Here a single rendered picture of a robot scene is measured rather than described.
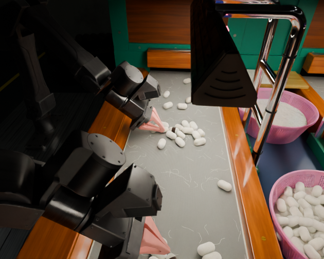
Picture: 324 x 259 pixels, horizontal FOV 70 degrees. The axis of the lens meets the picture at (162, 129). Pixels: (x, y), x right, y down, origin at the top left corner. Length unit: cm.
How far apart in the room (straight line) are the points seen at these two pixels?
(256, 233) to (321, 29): 91
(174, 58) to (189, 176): 58
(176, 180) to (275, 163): 35
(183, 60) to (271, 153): 51
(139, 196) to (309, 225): 43
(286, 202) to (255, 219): 12
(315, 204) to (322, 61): 68
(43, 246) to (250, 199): 43
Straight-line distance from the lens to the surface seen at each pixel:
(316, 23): 119
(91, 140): 29
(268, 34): 68
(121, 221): 34
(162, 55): 104
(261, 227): 53
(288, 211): 63
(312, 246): 58
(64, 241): 52
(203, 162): 65
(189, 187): 59
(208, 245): 49
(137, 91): 63
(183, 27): 108
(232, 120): 78
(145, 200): 28
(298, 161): 85
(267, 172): 77
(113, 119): 77
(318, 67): 118
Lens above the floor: 120
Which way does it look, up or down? 37 degrees down
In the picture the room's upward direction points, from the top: straight up
